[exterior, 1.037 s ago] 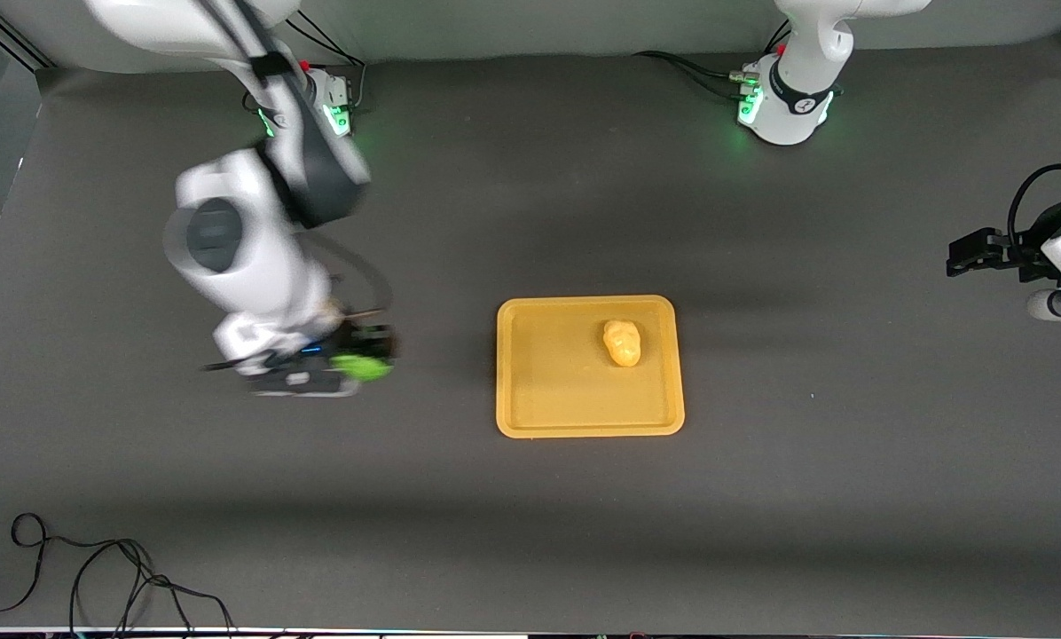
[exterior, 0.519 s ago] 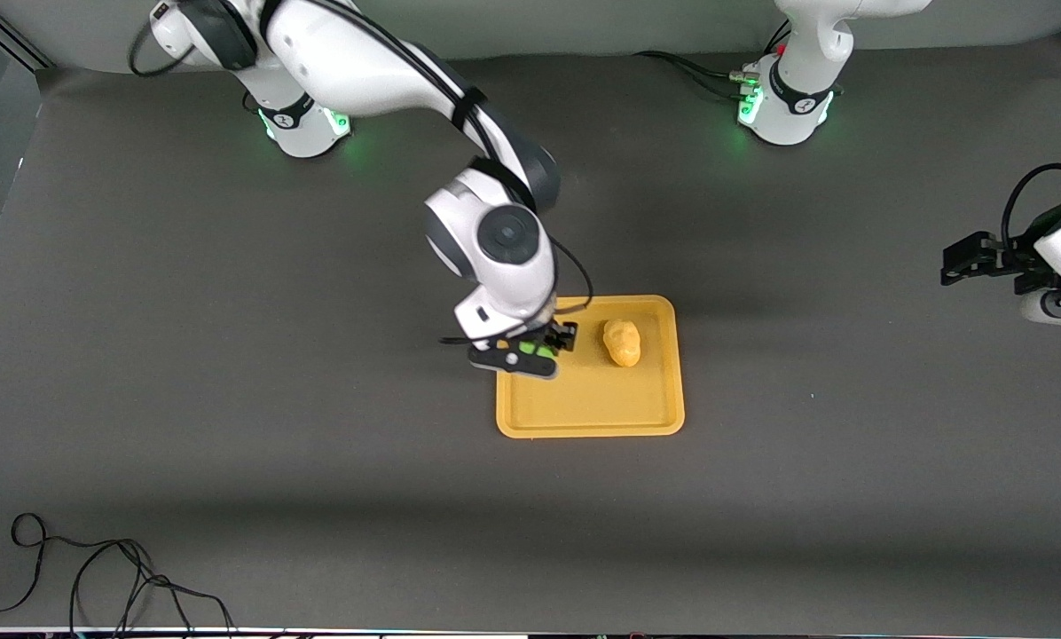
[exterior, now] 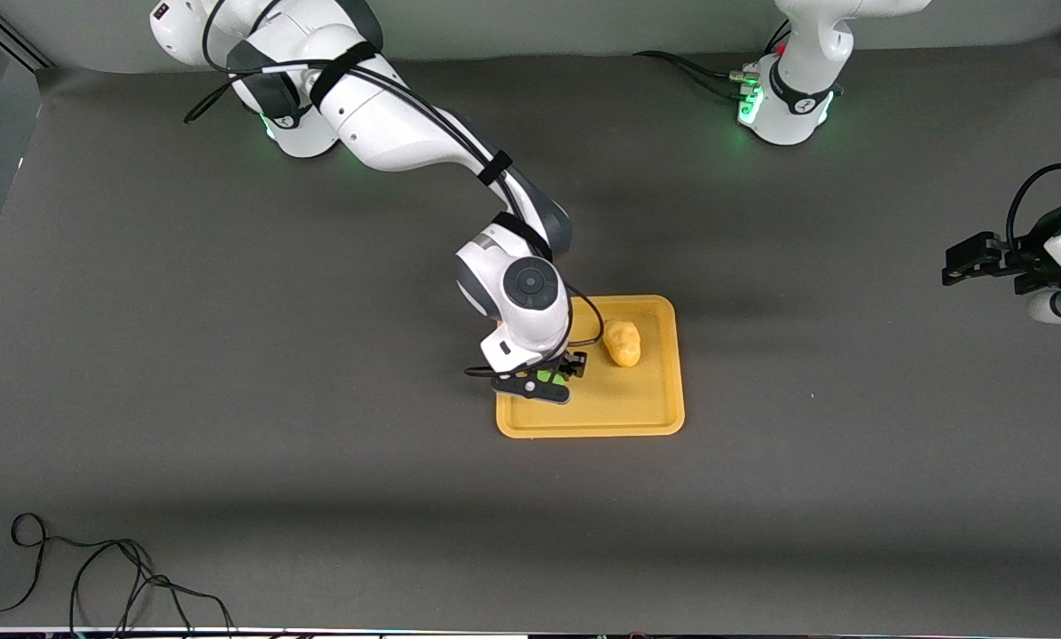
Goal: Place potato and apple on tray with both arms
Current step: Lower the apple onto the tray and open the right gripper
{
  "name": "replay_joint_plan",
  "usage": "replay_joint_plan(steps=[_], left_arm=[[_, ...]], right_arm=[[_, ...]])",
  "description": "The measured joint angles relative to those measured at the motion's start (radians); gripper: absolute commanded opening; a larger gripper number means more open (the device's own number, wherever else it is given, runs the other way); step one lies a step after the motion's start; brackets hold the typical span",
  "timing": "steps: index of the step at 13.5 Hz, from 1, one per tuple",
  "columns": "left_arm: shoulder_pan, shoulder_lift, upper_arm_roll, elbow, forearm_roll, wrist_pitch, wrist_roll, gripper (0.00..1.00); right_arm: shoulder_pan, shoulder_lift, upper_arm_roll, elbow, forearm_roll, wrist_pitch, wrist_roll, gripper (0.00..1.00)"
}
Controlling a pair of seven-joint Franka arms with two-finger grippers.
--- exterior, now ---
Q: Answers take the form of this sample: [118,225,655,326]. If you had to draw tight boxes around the yellow potato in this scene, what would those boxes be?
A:
[602,319,643,368]

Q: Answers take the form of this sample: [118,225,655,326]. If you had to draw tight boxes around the yellow plastic tray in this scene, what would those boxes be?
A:
[495,295,686,439]

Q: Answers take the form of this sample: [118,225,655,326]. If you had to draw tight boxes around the dark grey table mat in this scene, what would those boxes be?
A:
[0,34,1061,636]

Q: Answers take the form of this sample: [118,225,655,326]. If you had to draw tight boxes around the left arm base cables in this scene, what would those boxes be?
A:
[633,20,793,100]

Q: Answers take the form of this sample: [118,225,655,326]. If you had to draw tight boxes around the loose thin black cable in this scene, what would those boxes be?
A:
[0,512,237,636]

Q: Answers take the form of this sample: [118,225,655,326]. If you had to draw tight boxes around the aluminium frame profile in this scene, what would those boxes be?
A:
[0,12,56,72]

